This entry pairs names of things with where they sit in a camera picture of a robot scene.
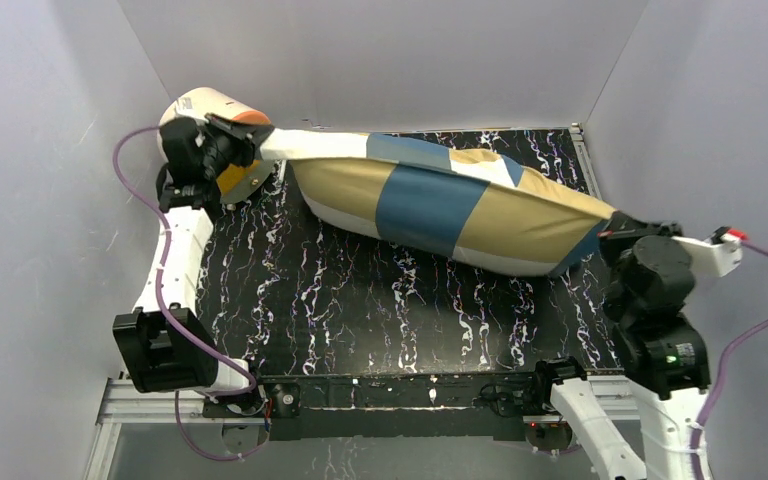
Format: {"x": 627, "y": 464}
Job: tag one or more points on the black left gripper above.
{"x": 236, "y": 137}

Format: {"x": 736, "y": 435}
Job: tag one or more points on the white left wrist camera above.
{"x": 182, "y": 107}

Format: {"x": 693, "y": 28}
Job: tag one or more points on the aluminium table frame rail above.
{"x": 409, "y": 403}

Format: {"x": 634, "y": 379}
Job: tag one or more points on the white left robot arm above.
{"x": 163, "y": 344}

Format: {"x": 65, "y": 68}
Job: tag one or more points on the blue beige white pillowcase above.
{"x": 474, "y": 206}

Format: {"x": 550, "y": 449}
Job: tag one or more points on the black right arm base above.
{"x": 546, "y": 430}

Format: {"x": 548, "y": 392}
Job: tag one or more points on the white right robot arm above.
{"x": 665, "y": 362}

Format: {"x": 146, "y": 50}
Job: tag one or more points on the round cream drawer cabinet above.
{"x": 209, "y": 100}

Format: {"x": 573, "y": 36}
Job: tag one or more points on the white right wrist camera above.
{"x": 716, "y": 256}

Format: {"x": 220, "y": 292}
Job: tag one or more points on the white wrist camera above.
{"x": 182, "y": 107}
{"x": 716, "y": 256}

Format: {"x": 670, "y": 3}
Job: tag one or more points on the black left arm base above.
{"x": 270, "y": 412}

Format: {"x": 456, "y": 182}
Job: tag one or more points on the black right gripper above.
{"x": 627, "y": 225}

